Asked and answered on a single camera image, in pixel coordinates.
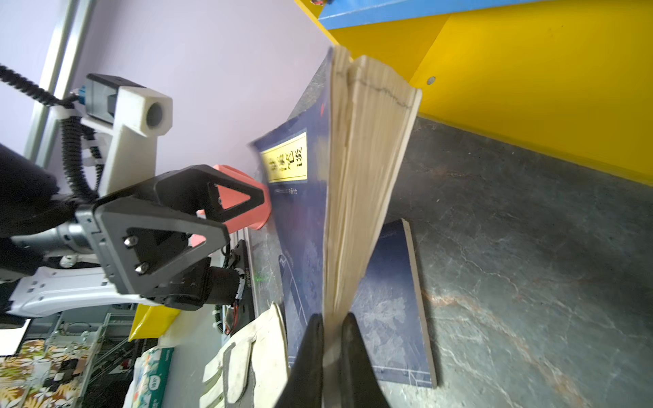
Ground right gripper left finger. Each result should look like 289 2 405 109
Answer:
275 314 324 408

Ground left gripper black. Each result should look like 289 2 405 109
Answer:
10 165 265 297

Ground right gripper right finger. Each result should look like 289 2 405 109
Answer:
339 313 389 408

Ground blue thread-bound book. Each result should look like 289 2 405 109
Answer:
351 219 437 389
249 45 424 368

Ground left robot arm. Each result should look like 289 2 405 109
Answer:
1 67 270 328

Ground grey green canvas glove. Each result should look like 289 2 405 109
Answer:
199 303 289 408

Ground pink watering can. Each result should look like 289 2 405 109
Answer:
195 165 271 247

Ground yellow bag off table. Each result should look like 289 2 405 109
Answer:
129 304 180 342

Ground green tissue pack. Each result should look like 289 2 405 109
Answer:
129 347 174 408

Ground yellow bookshelf pink blue shelves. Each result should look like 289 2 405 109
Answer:
299 1 652 185

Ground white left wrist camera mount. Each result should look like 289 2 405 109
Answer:
82 73 173 197

